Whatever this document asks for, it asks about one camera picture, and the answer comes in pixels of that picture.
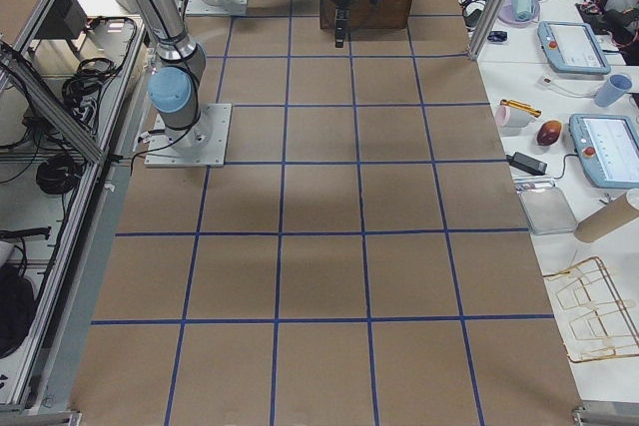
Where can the light blue plastic cup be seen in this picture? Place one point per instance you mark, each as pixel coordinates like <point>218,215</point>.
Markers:
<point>612,90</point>

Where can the gold wire rack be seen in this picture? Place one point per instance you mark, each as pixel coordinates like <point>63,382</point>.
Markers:
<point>594,318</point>

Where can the teach pendant tablet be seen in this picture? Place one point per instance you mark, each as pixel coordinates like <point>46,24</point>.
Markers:
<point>607,147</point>
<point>572,48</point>

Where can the lower teach pendant tablet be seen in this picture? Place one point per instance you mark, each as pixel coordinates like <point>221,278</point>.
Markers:
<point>607,147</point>

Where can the teal box on plate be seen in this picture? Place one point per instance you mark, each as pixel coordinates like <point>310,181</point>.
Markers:
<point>522,10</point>

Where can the pink mug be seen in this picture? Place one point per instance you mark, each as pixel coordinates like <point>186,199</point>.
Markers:
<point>511,117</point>

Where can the red mango fruit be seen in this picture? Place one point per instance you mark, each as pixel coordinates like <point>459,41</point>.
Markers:
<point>549,133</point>

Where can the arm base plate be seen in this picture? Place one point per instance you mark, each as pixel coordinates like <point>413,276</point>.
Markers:
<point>204,145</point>

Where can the upper teach pendant tablet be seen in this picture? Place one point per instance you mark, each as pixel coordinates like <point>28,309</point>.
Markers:
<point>572,48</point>

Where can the cardboard tube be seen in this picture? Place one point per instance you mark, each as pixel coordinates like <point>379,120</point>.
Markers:
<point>617,213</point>

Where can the purple plate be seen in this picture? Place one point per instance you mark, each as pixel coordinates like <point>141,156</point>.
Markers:
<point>505,14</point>

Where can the black power adapter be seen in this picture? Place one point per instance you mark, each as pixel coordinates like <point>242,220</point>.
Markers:
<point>527,164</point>

